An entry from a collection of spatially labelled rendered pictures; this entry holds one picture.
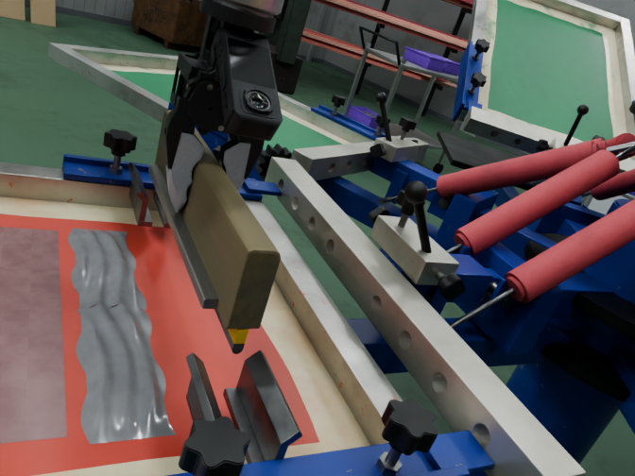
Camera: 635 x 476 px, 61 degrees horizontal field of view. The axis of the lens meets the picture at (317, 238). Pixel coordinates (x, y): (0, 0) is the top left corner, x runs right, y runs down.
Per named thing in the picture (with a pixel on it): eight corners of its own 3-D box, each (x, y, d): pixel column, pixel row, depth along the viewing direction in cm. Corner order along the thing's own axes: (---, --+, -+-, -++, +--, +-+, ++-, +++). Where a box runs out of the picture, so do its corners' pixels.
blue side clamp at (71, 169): (60, 212, 77) (64, 166, 74) (59, 195, 81) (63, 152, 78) (253, 228, 92) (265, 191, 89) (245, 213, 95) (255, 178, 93)
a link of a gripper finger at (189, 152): (171, 193, 61) (199, 118, 58) (181, 217, 56) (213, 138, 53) (144, 186, 59) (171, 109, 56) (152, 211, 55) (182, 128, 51)
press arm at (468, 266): (386, 302, 72) (401, 271, 70) (366, 277, 76) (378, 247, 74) (480, 303, 80) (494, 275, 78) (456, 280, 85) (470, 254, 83)
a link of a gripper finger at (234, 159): (228, 195, 64) (235, 121, 59) (241, 219, 59) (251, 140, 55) (201, 195, 63) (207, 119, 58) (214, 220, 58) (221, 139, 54)
